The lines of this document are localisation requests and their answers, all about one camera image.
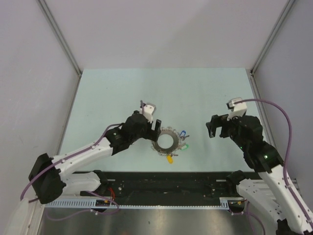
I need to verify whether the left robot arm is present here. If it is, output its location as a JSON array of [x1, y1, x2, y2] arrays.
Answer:
[[28, 111, 161, 204]]

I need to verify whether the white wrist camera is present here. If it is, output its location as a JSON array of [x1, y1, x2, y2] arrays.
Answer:
[[226, 97, 247, 121], [139, 100, 157, 123]]

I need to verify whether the metal disc keyring holder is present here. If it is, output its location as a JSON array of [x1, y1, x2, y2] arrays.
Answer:
[[151, 127, 187, 157]]

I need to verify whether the aluminium frame post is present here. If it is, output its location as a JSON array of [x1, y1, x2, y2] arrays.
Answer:
[[36, 0, 82, 78], [250, 0, 297, 75]]

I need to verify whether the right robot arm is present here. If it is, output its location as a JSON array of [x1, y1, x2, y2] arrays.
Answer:
[[206, 115, 313, 235]]

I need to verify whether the green key tag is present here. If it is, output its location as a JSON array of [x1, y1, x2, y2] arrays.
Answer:
[[180, 144, 189, 150]]

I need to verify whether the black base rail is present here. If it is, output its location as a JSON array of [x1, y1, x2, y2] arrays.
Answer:
[[90, 170, 260, 198]]

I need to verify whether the grey slotted cable duct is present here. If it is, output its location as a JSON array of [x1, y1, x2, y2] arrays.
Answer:
[[45, 197, 246, 210]]

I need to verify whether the aluminium frame left post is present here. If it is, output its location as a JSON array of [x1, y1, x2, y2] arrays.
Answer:
[[36, 0, 82, 78]]

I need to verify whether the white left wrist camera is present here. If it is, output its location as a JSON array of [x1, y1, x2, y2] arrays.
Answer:
[[139, 100, 157, 123]]

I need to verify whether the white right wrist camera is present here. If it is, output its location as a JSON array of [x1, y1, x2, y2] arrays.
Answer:
[[226, 97, 247, 121]]

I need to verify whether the aluminium frame right post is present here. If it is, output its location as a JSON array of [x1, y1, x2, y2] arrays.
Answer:
[[250, 0, 297, 75]]

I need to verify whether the yellow key tag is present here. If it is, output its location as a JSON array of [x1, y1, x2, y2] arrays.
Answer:
[[166, 155, 174, 164]]

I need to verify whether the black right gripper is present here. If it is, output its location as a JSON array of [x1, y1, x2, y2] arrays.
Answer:
[[205, 112, 247, 150]]

